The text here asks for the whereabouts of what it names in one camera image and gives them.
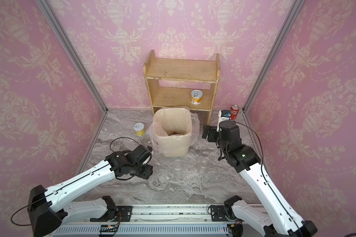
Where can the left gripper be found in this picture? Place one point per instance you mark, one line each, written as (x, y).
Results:
(148, 173)

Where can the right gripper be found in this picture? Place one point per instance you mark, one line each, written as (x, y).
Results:
(208, 129)

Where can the clear jar lid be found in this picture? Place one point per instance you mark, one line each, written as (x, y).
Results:
(177, 165)

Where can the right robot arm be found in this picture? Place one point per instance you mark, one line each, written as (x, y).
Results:
(255, 177)

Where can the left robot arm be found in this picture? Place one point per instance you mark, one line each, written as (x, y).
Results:
(49, 208)

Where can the red cola can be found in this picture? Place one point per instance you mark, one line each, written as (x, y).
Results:
(234, 110)

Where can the beige trash bin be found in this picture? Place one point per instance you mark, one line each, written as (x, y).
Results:
(172, 133)

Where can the yellow can on shelf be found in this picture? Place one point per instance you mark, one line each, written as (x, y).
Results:
(196, 97)

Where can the yellow can on floor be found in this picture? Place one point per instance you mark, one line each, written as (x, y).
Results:
(139, 129)

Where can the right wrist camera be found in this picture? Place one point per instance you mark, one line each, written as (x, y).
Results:
(224, 115)

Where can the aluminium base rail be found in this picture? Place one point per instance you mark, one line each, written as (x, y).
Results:
(189, 220)

